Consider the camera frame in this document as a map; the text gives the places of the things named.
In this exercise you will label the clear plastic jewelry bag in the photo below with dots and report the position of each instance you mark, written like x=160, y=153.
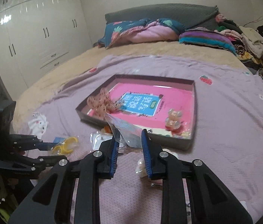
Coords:
x=126, y=134

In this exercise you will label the teal pink strawberry quilt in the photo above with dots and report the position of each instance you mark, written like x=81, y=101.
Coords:
x=140, y=31

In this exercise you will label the white cloud hair claw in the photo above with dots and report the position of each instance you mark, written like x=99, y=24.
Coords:
x=141, y=168

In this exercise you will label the pink dotted mesh scrunchie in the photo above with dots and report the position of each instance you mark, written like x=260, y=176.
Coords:
x=101, y=104

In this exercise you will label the pile of clothes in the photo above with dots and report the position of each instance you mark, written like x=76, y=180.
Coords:
x=247, y=42

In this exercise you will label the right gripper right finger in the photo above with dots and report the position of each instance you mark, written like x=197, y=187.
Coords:
x=161, y=165

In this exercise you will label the white glossy wardrobe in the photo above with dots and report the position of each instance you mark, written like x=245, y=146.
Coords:
x=36, y=36

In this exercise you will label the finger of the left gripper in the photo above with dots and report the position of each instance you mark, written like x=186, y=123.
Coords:
x=45, y=146
x=48, y=161

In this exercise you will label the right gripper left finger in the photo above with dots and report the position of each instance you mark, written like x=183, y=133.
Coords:
x=98, y=165

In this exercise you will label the dark grey headboard cushion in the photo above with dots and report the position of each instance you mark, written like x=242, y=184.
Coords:
x=191, y=16

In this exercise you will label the peach bear hair clips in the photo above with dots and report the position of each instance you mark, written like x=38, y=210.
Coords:
x=172, y=121

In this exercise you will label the dark shallow tray box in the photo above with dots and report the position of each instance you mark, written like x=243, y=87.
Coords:
x=166, y=141

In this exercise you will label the purple striped pillow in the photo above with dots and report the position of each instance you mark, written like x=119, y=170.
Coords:
x=208, y=38

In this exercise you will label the small white packet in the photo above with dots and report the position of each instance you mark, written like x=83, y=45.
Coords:
x=98, y=137

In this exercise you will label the pink booklet in tray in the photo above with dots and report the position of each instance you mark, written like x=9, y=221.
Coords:
x=146, y=105

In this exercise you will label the tan bed sheet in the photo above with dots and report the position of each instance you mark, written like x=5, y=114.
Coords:
x=46, y=87

